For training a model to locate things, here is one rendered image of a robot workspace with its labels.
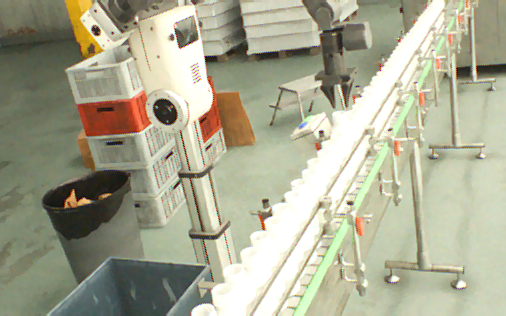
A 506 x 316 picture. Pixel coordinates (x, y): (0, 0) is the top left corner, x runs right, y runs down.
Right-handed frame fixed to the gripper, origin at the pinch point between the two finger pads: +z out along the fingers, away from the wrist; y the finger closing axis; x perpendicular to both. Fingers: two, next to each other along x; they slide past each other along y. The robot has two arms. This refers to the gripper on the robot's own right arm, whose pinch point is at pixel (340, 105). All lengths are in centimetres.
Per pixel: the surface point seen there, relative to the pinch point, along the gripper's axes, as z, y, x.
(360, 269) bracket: 28.9, 9.9, -33.7
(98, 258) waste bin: 87, -150, 47
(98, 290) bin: 32, -58, -46
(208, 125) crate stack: 88, -188, 241
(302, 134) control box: 12.5, -17.0, 11.9
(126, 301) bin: 41, -57, -39
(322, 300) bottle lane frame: 29, 5, -46
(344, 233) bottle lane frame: 24.1, 4.8, -26.1
